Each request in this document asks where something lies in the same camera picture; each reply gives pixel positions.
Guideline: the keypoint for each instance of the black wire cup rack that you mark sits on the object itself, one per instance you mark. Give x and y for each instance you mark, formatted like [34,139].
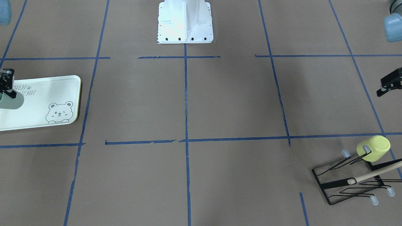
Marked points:
[353,176]

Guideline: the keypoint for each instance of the yellow cup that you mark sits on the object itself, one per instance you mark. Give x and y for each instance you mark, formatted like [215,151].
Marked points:
[378,146]

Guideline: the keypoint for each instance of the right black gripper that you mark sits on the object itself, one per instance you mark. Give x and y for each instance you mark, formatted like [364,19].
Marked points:
[6,80]

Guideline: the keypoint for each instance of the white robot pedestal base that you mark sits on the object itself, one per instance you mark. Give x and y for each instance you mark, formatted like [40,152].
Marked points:
[184,21]

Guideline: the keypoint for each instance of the cream bear serving tray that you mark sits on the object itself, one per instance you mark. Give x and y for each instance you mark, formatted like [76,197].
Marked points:
[47,102]

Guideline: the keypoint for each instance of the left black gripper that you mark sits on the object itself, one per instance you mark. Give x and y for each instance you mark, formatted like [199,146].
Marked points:
[392,80]

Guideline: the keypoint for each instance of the light green cup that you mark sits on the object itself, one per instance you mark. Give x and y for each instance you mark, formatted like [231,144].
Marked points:
[7,102]

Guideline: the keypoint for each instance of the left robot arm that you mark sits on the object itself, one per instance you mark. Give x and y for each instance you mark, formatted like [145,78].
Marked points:
[393,33]

